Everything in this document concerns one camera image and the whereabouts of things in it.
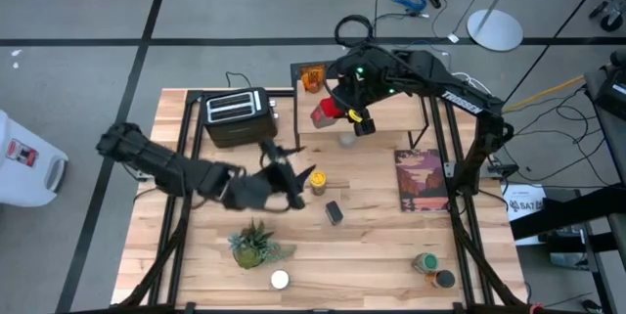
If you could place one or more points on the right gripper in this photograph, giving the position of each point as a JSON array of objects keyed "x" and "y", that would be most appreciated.
[{"x": 359, "y": 99}]

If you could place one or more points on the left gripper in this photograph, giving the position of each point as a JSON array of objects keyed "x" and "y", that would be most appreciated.
[{"x": 254, "y": 189}]

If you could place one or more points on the yellow-lid onion seasoning jar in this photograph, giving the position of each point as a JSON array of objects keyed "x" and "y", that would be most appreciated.
[{"x": 319, "y": 182}]

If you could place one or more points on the orange brown spice pouch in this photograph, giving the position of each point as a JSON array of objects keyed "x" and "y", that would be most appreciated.
[{"x": 313, "y": 79}]

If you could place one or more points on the dark green spice tin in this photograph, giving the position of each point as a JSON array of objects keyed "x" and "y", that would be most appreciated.
[{"x": 334, "y": 212}]

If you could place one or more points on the white round lid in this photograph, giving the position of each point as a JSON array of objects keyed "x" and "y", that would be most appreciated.
[{"x": 280, "y": 279}]

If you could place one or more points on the green-lid herb jar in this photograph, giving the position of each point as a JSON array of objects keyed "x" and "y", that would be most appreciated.
[{"x": 426, "y": 262}]

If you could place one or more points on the orange spice grinder black cap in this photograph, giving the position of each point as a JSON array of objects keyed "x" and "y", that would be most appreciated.
[{"x": 442, "y": 279}]

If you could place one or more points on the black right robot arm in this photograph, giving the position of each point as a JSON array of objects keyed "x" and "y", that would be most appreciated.
[{"x": 469, "y": 103}]

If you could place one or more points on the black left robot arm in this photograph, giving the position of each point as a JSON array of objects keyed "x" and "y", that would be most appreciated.
[{"x": 161, "y": 162}]

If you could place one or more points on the wooden shelf with black legs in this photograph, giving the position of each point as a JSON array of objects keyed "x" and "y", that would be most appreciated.
[{"x": 391, "y": 113}]

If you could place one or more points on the potted artificial succulent plant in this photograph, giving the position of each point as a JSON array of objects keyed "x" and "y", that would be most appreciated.
[{"x": 252, "y": 248}]

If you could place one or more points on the black toaster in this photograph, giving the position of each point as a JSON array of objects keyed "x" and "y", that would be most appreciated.
[{"x": 239, "y": 116}]

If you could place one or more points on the canyon landscape print book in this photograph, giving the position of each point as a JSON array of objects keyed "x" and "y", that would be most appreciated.
[{"x": 420, "y": 179}]

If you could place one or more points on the floor lamp with round base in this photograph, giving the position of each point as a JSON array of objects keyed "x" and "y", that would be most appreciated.
[{"x": 494, "y": 30}]

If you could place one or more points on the white printed sign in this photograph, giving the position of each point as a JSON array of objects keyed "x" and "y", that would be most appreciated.
[{"x": 523, "y": 201}]

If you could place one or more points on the black crossbar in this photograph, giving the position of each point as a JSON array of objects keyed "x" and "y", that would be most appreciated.
[{"x": 562, "y": 211}]

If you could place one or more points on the black machine on side table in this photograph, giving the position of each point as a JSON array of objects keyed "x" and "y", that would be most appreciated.
[{"x": 611, "y": 89}]

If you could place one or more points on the white plastic bin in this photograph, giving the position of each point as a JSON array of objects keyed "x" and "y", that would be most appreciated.
[{"x": 24, "y": 157}]

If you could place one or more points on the grey side table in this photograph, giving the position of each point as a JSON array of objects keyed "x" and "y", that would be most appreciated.
[{"x": 618, "y": 157}]

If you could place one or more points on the black aluminium table frame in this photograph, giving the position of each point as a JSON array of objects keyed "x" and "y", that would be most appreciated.
[{"x": 436, "y": 128}]

